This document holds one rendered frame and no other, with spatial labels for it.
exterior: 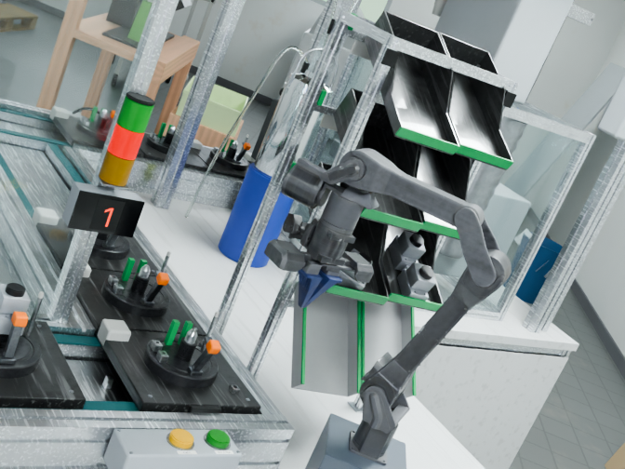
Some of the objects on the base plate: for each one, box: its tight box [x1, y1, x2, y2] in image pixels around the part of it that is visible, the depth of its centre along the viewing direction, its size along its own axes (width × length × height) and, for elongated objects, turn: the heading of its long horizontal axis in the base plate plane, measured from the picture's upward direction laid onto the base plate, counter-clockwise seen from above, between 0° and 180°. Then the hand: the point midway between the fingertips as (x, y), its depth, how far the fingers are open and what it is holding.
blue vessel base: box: [218, 163, 294, 268], centre depth 260 cm, size 16×16×27 cm
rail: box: [0, 406, 295, 469], centre depth 139 cm, size 6×89×11 cm, turn 73°
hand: (309, 288), depth 145 cm, fingers closed
